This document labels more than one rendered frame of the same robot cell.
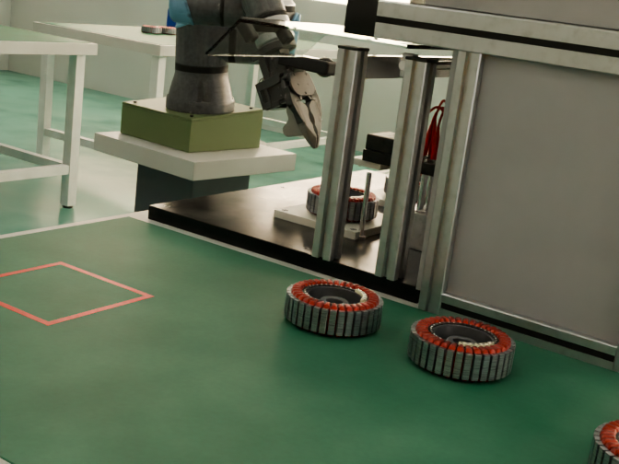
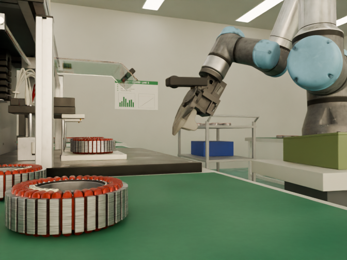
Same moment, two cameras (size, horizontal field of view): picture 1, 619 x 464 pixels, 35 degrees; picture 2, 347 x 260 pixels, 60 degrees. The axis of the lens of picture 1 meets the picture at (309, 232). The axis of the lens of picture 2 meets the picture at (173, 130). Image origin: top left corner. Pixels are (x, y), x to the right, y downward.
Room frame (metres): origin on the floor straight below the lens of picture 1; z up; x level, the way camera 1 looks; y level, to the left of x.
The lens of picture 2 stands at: (2.35, -0.65, 0.84)
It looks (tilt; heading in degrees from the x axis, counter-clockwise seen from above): 0 degrees down; 129
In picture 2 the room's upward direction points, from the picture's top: straight up
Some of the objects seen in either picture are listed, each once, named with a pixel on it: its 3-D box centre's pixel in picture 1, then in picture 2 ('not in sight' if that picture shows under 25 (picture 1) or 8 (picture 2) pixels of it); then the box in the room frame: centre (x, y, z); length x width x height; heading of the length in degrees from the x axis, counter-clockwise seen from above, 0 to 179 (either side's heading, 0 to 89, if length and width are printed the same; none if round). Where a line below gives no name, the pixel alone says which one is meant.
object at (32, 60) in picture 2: not in sight; (30, 63); (1.43, -0.21, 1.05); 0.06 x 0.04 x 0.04; 147
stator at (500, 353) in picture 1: (461, 347); not in sight; (1.00, -0.18, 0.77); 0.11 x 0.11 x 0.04
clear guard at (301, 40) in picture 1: (345, 52); (85, 75); (1.45, -0.02, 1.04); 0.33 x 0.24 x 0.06; 57
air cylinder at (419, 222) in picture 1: (423, 226); not in sight; (1.42, -0.17, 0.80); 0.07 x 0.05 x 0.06; 147
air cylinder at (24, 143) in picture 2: not in sight; (31, 147); (1.62, -0.30, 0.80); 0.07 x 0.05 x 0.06; 147
